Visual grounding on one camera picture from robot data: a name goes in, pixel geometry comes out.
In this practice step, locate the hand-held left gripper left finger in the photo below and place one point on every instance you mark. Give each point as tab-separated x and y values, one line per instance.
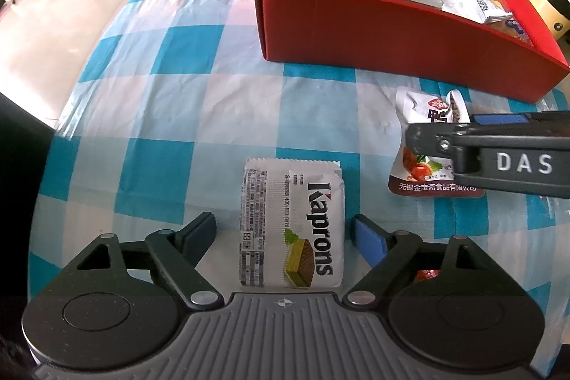
202	235

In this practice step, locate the red cardboard box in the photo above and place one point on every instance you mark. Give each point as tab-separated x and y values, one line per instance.
378	32

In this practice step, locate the small red candy wrapper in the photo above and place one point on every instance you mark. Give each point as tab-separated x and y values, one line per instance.
427	274

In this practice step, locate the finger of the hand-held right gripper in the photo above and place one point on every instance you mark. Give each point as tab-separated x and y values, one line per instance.
432	139
503	119

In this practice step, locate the yellow black trash bin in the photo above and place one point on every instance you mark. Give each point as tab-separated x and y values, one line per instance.
541	6

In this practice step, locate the blue white checkered cloth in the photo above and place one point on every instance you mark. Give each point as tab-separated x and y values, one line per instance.
178	95

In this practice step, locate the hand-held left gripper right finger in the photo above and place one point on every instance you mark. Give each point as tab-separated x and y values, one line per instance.
369	240

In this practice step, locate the white wafer packet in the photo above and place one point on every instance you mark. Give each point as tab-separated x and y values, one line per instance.
311	184

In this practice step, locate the white snack pouch red label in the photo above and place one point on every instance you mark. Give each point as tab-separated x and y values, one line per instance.
418	104

